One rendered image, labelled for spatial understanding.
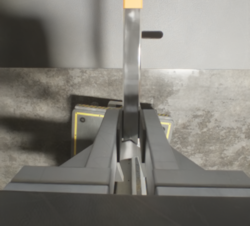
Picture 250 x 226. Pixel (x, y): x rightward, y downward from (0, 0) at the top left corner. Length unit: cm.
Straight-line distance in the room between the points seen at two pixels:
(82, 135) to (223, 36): 113
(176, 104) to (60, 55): 135
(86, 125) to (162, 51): 105
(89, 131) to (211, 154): 116
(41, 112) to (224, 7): 159
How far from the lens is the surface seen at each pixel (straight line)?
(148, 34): 48
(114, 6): 25
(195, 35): 26
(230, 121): 177
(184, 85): 151
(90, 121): 122
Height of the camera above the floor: 141
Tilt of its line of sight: 73 degrees down
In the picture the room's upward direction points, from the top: 174 degrees counter-clockwise
